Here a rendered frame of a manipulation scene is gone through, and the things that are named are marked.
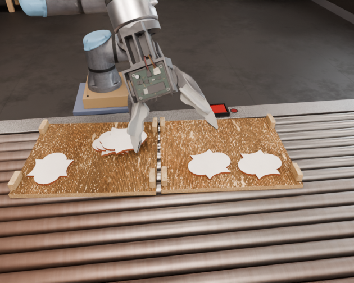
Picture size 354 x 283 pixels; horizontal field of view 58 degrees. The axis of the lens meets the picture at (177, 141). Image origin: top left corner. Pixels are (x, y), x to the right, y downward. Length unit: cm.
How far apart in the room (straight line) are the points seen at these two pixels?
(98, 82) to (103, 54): 13
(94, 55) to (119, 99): 20
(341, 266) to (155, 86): 61
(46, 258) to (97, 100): 75
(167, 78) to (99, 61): 91
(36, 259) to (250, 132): 76
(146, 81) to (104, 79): 92
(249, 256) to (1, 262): 58
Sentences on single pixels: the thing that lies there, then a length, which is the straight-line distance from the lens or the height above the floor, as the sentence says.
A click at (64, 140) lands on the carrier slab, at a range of 114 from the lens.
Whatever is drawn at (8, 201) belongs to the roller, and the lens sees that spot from 102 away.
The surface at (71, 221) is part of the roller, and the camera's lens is 90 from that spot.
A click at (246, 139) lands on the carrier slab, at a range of 111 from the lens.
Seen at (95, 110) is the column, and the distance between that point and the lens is 140.
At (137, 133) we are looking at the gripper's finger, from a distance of 57.
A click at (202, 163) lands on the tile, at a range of 97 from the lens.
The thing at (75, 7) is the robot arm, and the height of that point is 143.
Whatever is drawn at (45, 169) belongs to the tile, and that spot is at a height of 94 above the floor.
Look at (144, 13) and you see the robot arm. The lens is 52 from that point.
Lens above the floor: 159
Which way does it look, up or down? 38 degrees down
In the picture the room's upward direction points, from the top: straight up
